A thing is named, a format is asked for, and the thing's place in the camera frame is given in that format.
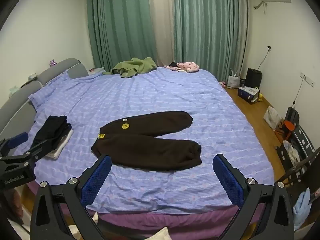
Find white cloth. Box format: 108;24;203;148
149;227;171;240

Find blue floral bed sheet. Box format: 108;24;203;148
12;67;275;214

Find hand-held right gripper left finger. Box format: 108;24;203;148
30;154;112;240

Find purple bed skirt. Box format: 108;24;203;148
26;180;265;240

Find green garment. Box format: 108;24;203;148
102;57;158;78

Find black folded garment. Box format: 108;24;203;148
34;116;72;150

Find white wall switch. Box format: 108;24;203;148
300;72;314;87

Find grey padded headboard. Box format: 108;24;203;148
0;58;89;140

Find cluttered black rack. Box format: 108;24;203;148
275;126;320;185

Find pink patterned garment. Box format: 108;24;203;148
164;62;200;73

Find white folded garment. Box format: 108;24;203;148
45;130;74;159

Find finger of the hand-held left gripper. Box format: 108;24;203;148
0;132;29;156
24;136;58;166

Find blue floral pillow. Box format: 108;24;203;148
28;69;74;112

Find white tote bag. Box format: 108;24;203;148
227;69;241;89

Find dark brown pants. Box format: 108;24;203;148
91;110;202;172

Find beige sheer curtain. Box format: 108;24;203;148
147;0;175;68

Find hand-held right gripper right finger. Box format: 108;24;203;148
212;154;295;240

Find white plastic bag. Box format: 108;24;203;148
263;106;283;130

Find black and orange backpack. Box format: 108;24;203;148
282;107;300;140

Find light blue cloth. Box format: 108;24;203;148
293;187;312;230

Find dark blue cardboard box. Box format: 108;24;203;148
237;86;260;103

